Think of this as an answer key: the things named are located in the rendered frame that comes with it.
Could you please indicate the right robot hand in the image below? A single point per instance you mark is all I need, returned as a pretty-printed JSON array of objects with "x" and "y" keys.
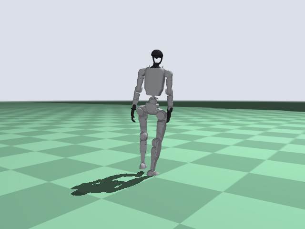
[{"x": 169, "y": 114}]

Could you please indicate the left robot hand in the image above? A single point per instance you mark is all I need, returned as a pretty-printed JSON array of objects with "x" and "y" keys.
[{"x": 132, "y": 112}]

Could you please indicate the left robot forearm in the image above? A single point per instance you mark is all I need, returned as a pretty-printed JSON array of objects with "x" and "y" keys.
[{"x": 135, "y": 98}]

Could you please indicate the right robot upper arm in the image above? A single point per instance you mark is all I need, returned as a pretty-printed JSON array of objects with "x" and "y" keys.
[{"x": 169, "y": 81}]

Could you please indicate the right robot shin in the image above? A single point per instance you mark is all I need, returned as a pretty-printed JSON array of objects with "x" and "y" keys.
[{"x": 155, "y": 153}]

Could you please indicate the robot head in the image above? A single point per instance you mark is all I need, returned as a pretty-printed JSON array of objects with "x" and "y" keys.
[{"x": 156, "y": 54}]

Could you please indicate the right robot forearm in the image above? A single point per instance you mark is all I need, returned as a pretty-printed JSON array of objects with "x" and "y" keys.
[{"x": 170, "y": 101}]

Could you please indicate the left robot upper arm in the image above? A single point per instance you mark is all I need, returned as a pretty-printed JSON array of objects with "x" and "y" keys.
[{"x": 140, "y": 79}]

